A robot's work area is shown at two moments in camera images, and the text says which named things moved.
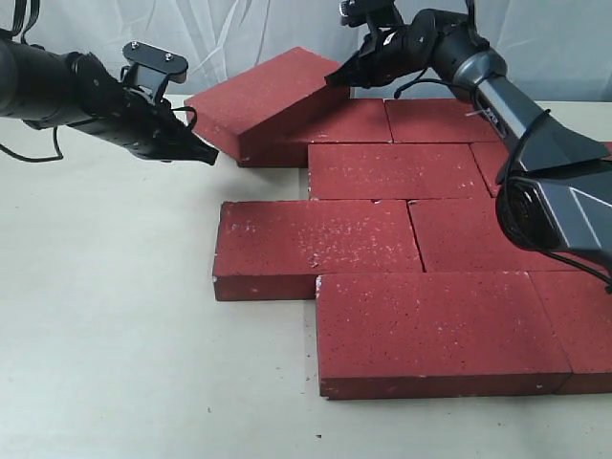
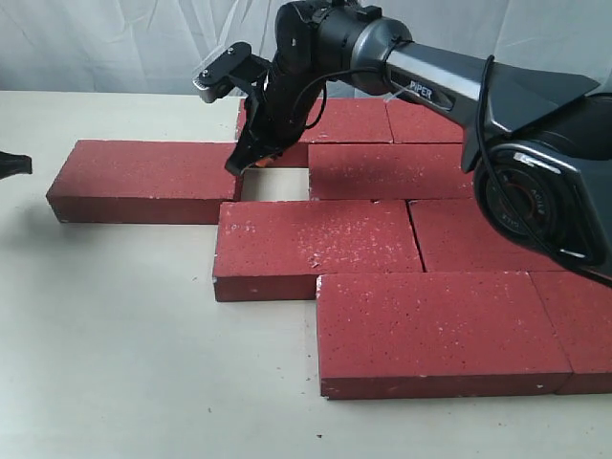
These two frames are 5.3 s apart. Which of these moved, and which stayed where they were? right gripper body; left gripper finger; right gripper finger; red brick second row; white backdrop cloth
Moved: left gripper finger; right gripper finger; right gripper body
Stayed: white backdrop cloth; red brick second row
